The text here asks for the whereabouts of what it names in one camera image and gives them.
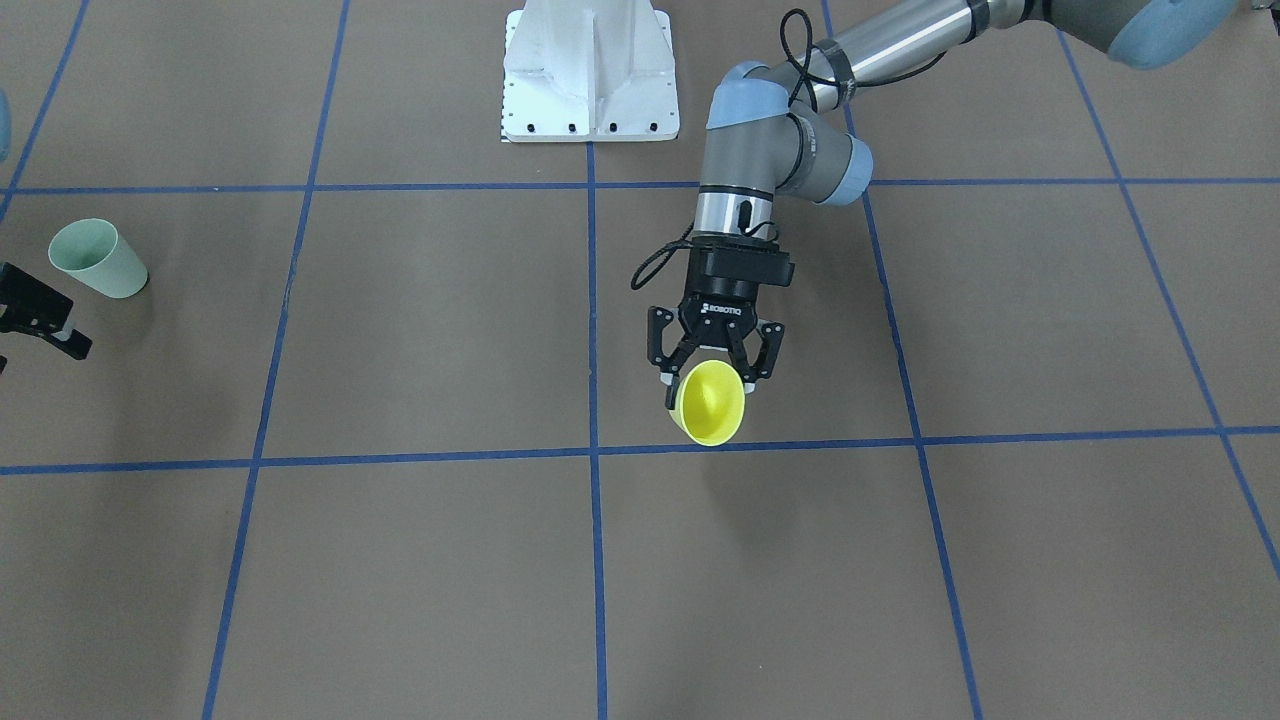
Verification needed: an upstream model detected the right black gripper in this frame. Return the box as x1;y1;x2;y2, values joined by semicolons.
1;263;93;361

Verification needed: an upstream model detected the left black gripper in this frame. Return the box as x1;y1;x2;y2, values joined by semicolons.
646;240;795;395

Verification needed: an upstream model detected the yellow plastic cup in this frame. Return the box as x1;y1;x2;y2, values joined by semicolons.
668;359;746;447

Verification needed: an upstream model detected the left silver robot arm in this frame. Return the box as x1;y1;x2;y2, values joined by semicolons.
646;1;1234;409

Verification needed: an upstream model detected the pale green plastic cup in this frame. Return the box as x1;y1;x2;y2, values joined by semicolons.
47;218;150;300

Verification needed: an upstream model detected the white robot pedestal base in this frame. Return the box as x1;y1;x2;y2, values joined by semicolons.
500;1;681;143

